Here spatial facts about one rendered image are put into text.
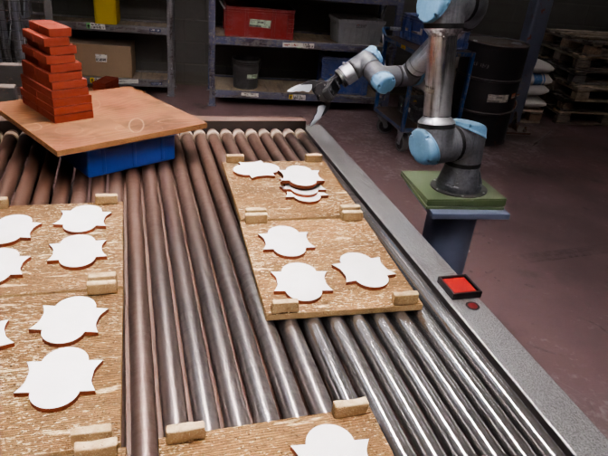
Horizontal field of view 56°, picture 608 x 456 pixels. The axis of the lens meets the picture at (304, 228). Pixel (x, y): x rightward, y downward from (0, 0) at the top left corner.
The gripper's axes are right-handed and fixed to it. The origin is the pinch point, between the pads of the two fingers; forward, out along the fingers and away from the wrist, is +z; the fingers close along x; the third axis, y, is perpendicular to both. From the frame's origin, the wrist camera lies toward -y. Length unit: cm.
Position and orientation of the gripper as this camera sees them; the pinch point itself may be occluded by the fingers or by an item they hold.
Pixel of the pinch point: (298, 109)
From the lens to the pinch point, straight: 210.0
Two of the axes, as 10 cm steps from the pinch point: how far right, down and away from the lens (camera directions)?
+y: -1.4, -3.3, 9.3
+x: -5.5, -7.6, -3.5
